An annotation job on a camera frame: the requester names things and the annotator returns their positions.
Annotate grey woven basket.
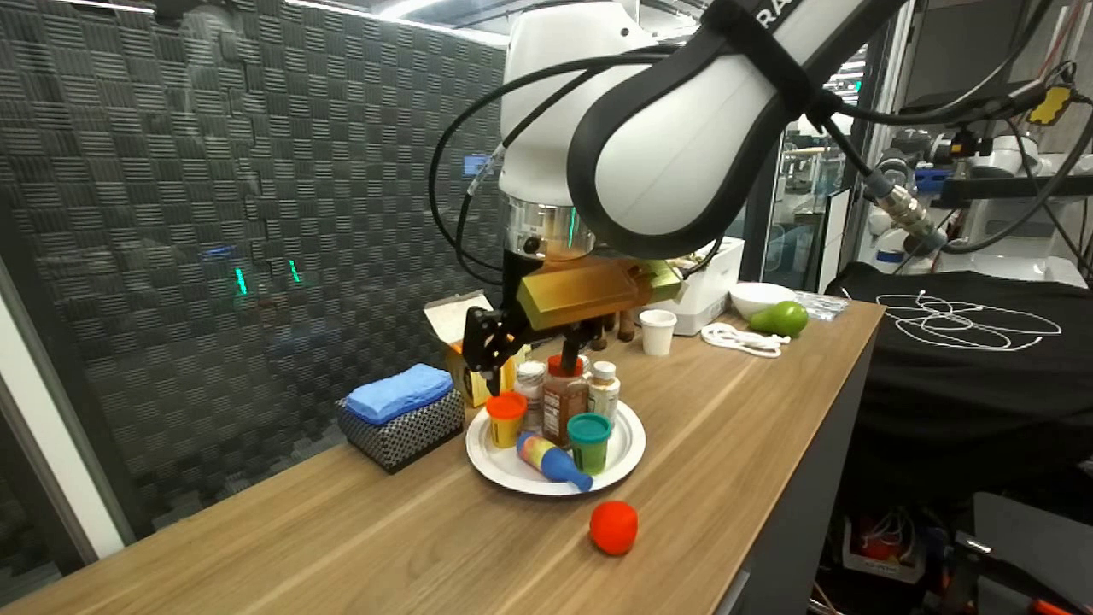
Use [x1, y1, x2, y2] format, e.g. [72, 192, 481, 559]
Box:
[335, 387, 467, 473]

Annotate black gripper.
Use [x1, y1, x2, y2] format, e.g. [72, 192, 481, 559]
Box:
[458, 241, 606, 400]

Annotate clear plastic wrapper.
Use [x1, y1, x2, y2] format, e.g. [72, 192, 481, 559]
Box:
[795, 285, 850, 325]

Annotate blue folded cloth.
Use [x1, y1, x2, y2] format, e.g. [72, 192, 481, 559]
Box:
[337, 362, 458, 430]

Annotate red white floor box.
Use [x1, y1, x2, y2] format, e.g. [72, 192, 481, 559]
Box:
[839, 517, 929, 588]

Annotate black side table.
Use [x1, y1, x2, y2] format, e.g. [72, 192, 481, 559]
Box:
[824, 257, 1093, 457]

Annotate white coiled table cable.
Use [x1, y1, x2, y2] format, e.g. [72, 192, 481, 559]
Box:
[697, 316, 791, 362]

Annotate yellow tub orange lid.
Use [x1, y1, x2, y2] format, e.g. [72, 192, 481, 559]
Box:
[485, 390, 532, 452]

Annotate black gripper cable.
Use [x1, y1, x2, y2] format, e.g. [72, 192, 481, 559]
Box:
[428, 39, 697, 293]

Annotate white foam cup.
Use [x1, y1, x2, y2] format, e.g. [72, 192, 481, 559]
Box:
[635, 306, 680, 358]

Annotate thin white looped cable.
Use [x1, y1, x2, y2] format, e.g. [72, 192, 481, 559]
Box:
[873, 285, 1067, 355]

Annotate green fruit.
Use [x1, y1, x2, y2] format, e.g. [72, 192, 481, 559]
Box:
[749, 298, 811, 341]

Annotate yellow cable plug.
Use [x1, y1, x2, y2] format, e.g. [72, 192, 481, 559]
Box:
[1029, 77, 1080, 129]

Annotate spice jar orange lid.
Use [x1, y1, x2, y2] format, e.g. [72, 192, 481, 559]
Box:
[535, 353, 594, 448]

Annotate white background machine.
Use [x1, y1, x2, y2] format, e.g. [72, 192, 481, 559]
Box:
[857, 149, 959, 275]

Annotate open yellow cardboard box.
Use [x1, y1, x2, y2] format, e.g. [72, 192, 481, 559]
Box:
[420, 285, 508, 411]

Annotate white smart garden appliance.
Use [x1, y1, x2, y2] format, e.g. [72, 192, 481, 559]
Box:
[670, 232, 749, 338]

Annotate white paper plate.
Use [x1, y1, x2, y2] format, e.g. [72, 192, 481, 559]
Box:
[459, 395, 647, 501]

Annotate pill bottle green label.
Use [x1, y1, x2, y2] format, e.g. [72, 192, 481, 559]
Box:
[584, 358, 623, 421]

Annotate orange plush ball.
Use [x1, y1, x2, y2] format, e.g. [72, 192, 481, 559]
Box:
[588, 496, 642, 559]

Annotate grey cable metal connector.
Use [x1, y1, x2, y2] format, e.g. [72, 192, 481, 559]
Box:
[804, 98, 948, 258]

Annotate small tub teal lid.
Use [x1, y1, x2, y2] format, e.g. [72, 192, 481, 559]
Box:
[562, 411, 617, 479]

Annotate white bowl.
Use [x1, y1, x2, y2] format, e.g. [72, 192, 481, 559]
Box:
[728, 281, 798, 325]

